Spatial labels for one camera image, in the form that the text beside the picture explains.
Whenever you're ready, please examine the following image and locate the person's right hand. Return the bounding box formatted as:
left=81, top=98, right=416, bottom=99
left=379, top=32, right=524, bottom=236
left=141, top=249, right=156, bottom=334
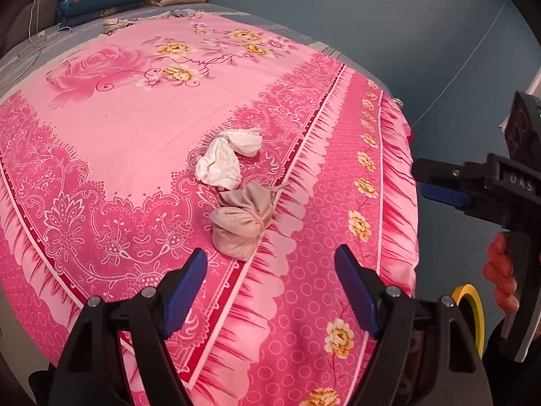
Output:
left=482, top=233, right=519, bottom=314

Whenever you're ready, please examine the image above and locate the grey upholstered headboard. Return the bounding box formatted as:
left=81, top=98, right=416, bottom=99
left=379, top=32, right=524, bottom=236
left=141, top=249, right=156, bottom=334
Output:
left=0, top=0, right=77, bottom=48

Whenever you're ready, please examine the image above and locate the upper white crumpled tissue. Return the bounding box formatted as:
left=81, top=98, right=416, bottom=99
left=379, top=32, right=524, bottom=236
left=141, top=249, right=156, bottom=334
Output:
left=195, top=128, right=262, bottom=191

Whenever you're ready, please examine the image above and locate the pink floral bedspread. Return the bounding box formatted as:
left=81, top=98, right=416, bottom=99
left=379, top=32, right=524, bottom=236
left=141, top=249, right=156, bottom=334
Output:
left=1, top=13, right=418, bottom=405

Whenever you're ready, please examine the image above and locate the white charging cable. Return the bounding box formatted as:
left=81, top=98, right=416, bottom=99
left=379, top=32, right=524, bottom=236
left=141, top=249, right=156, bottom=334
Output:
left=0, top=0, right=73, bottom=77

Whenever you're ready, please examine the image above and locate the beige crumpled cloth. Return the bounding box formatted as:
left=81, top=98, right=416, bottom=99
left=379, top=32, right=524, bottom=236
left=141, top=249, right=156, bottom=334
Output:
left=210, top=181, right=288, bottom=262

